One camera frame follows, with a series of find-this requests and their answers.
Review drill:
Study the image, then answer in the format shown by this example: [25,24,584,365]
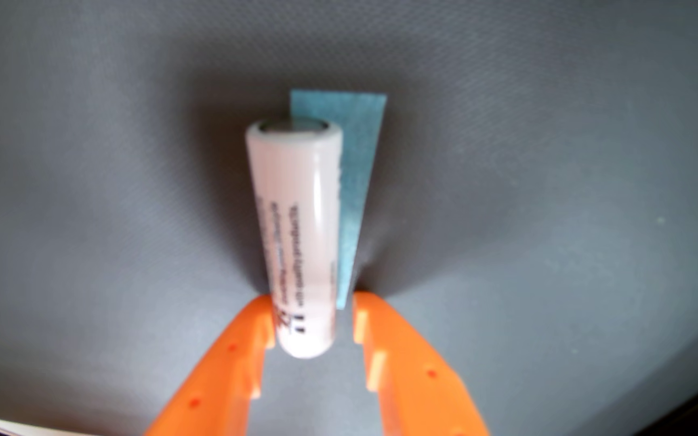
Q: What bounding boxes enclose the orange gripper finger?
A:
[146,294,278,436]
[353,291,489,436]

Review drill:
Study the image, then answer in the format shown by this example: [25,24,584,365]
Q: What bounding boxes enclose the white cylindrical battery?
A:
[245,117,344,359]

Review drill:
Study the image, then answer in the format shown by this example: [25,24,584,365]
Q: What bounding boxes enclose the dark grey mat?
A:
[0,0,698,436]

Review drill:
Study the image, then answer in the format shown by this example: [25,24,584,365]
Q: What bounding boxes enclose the light blue tape piece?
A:
[290,90,388,311]

